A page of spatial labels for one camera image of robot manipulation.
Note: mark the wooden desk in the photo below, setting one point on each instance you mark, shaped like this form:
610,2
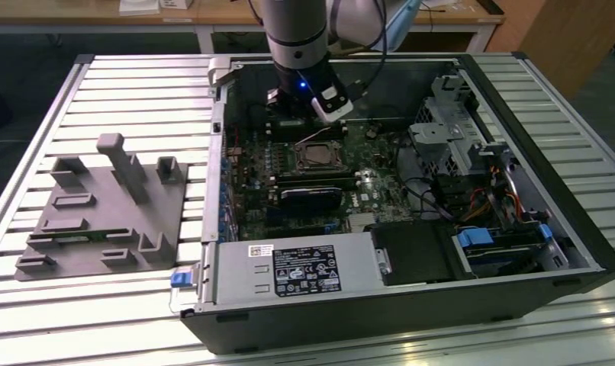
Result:
83,17

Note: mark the wooden cabinet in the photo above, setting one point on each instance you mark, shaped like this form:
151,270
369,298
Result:
567,38

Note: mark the grey parts rack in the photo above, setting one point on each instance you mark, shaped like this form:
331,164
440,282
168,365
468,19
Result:
108,213

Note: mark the black disk bay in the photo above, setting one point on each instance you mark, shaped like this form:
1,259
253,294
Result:
413,251

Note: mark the grey power supply box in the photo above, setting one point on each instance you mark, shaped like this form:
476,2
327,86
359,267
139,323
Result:
236,267

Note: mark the green motherboard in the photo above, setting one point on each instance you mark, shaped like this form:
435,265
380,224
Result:
383,179

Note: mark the grey metal drive cage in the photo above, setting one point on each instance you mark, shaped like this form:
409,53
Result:
435,133

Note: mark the white box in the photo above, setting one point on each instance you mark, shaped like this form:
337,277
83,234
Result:
177,4
139,7

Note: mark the green RAM stick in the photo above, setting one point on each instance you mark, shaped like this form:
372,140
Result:
77,236

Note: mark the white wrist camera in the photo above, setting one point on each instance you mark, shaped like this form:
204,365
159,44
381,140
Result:
332,112

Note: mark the flat black item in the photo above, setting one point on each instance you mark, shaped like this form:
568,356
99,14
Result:
491,7

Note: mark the CPU socket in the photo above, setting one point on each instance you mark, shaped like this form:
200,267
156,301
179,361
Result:
317,168

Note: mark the small silver heat sink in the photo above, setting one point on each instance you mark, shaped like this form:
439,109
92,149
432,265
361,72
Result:
361,221

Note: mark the black open PC case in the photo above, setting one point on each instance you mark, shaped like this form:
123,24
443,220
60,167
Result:
337,324

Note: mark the hard disk in blue carrier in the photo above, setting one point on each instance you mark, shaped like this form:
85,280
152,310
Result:
472,236

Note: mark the black graphics card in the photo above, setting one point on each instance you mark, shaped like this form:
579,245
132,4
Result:
309,200

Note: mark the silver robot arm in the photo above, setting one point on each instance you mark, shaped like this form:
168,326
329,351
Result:
292,34

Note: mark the pale blue teach pendant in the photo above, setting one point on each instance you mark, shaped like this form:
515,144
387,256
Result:
405,23

